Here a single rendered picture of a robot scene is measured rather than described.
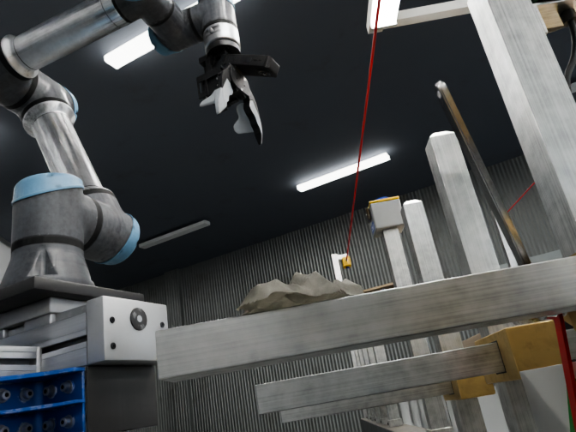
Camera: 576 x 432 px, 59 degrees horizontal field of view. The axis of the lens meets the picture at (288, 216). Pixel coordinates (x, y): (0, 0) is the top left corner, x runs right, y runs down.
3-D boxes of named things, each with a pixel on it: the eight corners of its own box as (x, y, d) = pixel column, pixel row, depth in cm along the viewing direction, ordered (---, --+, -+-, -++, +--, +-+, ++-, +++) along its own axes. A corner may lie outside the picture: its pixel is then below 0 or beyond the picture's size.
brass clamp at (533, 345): (514, 381, 49) (498, 328, 51) (477, 386, 61) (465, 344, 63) (578, 369, 49) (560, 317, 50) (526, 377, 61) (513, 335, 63)
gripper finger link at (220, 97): (198, 124, 93) (211, 103, 101) (224, 111, 91) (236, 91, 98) (189, 110, 92) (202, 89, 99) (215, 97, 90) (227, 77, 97)
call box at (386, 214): (376, 231, 114) (369, 201, 117) (374, 241, 121) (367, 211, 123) (407, 226, 114) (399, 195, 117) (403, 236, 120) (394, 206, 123)
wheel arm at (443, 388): (282, 429, 75) (278, 399, 76) (284, 429, 78) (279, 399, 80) (573, 378, 74) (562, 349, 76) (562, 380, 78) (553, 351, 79)
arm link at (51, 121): (59, 266, 95) (-12, 83, 119) (112, 279, 108) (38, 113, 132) (107, 227, 93) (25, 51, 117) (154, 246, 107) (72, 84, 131)
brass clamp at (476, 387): (458, 400, 71) (447, 364, 73) (438, 401, 84) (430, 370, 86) (501, 393, 71) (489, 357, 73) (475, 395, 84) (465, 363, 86)
